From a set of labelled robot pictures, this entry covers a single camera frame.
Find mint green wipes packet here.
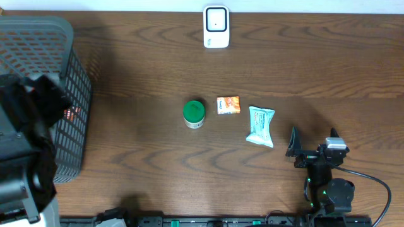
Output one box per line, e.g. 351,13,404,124
246,106,275,148

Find orange white tissue pack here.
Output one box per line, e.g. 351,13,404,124
217,96,241,115

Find green lid jar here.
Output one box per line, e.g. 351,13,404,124
183,100,205,129

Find orange chocolate bar wrapper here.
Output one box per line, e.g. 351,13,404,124
64,107,81,122

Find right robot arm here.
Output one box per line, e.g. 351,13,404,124
285,127,355,226

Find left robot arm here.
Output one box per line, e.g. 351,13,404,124
1,74,132,226

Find grey plastic mesh basket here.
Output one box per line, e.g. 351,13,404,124
1,16,92,183

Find black right camera cable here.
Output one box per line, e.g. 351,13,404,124
328,160,393,227

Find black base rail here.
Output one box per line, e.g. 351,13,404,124
60,216,372,227

